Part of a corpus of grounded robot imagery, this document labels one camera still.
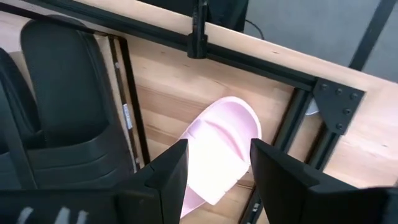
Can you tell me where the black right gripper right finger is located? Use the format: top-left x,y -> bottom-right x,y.
250,139 -> 398,224

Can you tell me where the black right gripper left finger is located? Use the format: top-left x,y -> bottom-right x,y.
0,139 -> 190,224

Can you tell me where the pink slide sandal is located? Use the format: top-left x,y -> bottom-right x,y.
179,96 -> 262,218

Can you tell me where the black slide sandal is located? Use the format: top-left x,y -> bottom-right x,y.
0,48 -> 42,191
20,14 -> 135,190

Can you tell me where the black aluminium table frame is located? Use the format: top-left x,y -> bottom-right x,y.
21,0 -> 366,224

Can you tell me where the black clamp mount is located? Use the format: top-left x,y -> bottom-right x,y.
186,0 -> 209,60

